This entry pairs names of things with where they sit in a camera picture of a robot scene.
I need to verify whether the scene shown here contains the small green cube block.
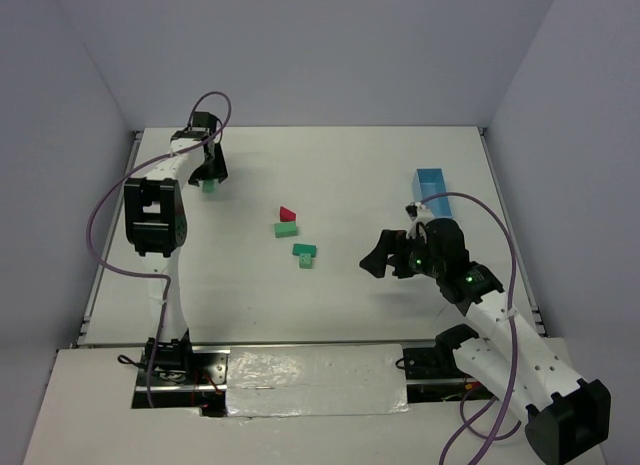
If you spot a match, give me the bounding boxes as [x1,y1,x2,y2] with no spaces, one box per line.
[201,179,218,194]

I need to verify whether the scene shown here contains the blue plastic box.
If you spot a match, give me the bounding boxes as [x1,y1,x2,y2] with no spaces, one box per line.
[412,168,453,218]

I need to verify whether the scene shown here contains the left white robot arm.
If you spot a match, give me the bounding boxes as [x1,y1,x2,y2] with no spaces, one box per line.
[124,112,228,344]

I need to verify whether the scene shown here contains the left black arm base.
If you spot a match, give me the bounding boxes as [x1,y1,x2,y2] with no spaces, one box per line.
[117,336,229,418]

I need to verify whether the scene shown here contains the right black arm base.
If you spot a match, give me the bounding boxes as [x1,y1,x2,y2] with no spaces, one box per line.
[395,325,491,404]

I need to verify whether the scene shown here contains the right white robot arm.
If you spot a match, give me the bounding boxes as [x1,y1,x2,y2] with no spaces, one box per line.
[359,218,611,464]

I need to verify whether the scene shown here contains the red triangular wood block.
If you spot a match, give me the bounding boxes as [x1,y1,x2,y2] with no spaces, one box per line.
[279,206,297,222]

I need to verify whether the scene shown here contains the light green rectangular block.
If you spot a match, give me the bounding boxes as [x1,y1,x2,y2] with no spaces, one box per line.
[273,221,298,238]

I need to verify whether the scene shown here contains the dark green rectangular block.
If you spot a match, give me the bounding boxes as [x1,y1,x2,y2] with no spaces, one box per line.
[292,243,317,258]

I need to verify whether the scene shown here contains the silver tape patch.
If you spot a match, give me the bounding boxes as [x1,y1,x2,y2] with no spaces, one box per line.
[226,344,409,418]

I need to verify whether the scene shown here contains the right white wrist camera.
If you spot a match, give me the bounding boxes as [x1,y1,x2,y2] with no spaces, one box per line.
[405,202,434,223]

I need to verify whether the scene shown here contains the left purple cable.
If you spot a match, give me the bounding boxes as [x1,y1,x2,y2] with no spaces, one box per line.
[86,90,233,406]

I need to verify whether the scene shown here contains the purple cable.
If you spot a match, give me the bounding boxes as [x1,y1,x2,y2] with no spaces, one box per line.
[417,192,524,465]
[86,90,233,406]

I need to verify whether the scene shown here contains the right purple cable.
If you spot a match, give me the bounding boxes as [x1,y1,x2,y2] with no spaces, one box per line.
[417,192,524,465]

